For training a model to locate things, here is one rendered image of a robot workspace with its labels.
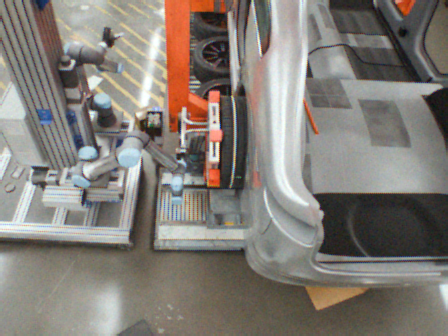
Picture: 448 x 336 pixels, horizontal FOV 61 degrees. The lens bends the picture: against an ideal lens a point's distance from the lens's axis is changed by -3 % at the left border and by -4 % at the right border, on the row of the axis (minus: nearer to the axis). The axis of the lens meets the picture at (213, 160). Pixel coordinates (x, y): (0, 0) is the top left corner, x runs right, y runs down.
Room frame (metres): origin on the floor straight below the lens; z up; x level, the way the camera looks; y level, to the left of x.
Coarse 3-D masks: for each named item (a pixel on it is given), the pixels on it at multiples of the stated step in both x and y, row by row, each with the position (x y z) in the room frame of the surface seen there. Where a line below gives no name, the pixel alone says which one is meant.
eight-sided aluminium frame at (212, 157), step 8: (208, 104) 2.12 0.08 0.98; (216, 104) 1.98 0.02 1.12; (208, 112) 2.10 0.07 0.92; (216, 112) 1.90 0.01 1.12; (216, 120) 1.83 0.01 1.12; (216, 128) 1.76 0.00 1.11; (216, 144) 1.69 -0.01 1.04; (208, 152) 1.97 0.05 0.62; (216, 152) 1.65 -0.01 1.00; (208, 160) 1.89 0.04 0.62; (216, 160) 1.62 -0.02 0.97; (208, 168) 1.81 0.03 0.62; (216, 168) 1.61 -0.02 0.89; (208, 176) 1.61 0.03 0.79
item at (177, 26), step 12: (168, 0) 2.23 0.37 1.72; (180, 0) 2.24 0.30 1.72; (168, 12) 2.23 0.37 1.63; (180, 12) 2.24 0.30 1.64; (168, 24) 2.23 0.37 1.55; (180, 24) 2.24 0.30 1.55; (168, 36) 2.23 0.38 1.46; (180, 36) 2.24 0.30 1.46; (168, 48) 2.23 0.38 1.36; (180, 48) 2.24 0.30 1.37; (168, 60) 2.23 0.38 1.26; (180, 60) 2.24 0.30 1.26; (168, 72) 2.23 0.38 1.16; (180, 72) 2.24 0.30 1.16; (168, 84) 2.23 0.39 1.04; (180, 84) 2.24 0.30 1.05; (168, 96) 2.23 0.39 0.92; (180, 96) 2.24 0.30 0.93; (180, 108) 2.24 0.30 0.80
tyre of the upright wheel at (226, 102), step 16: (224, 96) 2.06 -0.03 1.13; (240, 96) 2.13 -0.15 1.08; (224, 112) 1.85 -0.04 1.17; (240, 112) 1.86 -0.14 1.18; (224, 128) 1.74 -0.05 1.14; (240, 128) 1.75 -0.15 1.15; (224, 144) 1.66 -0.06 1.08; (240, 144) 1.67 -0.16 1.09; (224, 160) 1.59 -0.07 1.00; (240, 160) 1.60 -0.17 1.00; (224, 176) 1.56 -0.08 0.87; (240, 176) 1.57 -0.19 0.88
